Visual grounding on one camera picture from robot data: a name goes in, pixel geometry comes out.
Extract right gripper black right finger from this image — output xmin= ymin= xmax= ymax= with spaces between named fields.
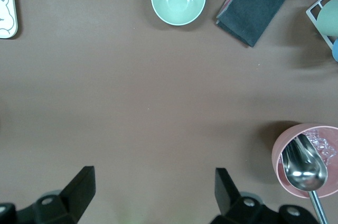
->
xmin=211 ymin=167 xmax=281 ymax=224

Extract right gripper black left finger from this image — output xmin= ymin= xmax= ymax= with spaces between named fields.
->
xmin=15 ymin=166 xmax=96 ymax=224

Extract pink bowl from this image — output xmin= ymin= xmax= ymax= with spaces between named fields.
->
xmin=271 ymin=123 xmax=338 ymax=199

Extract metal scoop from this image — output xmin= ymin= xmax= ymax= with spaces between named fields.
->
xmin=281 ymin=134 xmax=330 ymax=224

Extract clear plastic ice cubes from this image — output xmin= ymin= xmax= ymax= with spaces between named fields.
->
xmin=303 ymin=128 xmax=338 ymax=166

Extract dark grey folded cloth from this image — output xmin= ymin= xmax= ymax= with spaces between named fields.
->
xmin=215 ymin=0 xmax=287 ymax=48

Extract pale green cup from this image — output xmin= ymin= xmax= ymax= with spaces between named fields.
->
xmin=316 ymin=0 xmax=338 ymax=37

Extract white wire rack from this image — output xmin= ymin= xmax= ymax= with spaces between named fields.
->
xmin=305 ymin=0 xmax=338 ymax=50

